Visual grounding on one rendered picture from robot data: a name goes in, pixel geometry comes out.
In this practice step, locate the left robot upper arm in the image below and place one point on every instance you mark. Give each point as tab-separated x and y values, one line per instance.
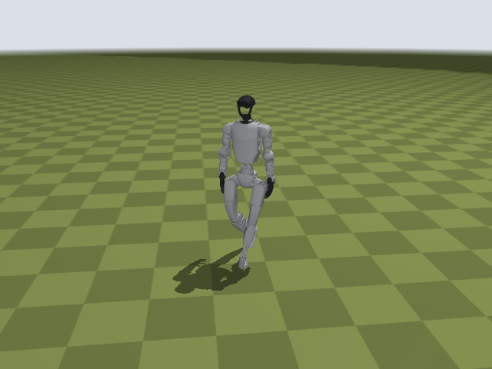
266	131

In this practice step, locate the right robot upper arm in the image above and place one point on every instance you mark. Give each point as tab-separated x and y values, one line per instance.
226	140

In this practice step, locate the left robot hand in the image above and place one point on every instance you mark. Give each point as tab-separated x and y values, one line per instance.
270	188

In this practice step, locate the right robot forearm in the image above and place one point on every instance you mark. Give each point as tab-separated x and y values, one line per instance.
223	164

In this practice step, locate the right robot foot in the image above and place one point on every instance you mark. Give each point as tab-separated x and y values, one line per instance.
253	241

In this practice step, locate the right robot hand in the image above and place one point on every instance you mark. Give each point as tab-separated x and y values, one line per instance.
222	178

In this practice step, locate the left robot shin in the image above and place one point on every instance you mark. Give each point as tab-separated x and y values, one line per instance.
248	237

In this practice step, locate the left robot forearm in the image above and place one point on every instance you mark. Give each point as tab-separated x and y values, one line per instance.
270	169

